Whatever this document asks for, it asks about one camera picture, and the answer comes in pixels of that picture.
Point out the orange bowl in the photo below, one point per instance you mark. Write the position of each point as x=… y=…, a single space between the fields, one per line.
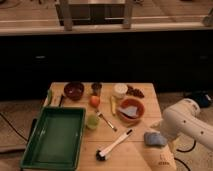
x=130 y=102

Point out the dark blue floor object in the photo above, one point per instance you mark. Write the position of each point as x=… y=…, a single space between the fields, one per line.
x=201 y=98

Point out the green plastic cup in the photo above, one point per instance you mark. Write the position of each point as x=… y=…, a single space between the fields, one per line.
x=92 y=122

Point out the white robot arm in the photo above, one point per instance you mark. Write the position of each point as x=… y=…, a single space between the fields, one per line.
x=181 y=117

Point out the yellow banana toy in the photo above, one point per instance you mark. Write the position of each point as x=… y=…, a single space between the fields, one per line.
x=113 y=105

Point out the blue sponge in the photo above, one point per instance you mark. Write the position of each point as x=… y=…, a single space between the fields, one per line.
x=154 y=139

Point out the wooden stool legs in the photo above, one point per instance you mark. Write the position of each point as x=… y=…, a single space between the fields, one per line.
x=73 y=13

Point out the small metal cup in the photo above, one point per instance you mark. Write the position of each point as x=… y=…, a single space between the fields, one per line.
x=96 y=88

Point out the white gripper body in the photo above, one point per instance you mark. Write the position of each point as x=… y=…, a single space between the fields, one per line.
x=163 y=128

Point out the green vegetable toy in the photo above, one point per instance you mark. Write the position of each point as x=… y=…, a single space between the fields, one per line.
x=49 y=97

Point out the green plastic tray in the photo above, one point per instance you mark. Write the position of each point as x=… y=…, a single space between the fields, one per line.
x=55 y=142

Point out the metal fork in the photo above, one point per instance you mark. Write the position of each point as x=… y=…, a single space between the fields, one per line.
x=99 y=114

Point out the brown grape bunch toy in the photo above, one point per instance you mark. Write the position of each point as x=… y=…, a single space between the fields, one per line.
x=134 y=92

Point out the dark red bowl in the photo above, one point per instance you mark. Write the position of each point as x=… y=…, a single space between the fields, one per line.
x=74 y=90

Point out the orange fruit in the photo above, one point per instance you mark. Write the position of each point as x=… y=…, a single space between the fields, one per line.
x=94 y=101

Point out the white round container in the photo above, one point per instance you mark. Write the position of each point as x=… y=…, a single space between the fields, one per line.
x=120 y=90

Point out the grey cloth in bowl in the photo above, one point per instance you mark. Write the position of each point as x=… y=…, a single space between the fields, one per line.
x=130 y=111

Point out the white dish brush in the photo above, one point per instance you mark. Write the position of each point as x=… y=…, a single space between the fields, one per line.
x=102 y=154

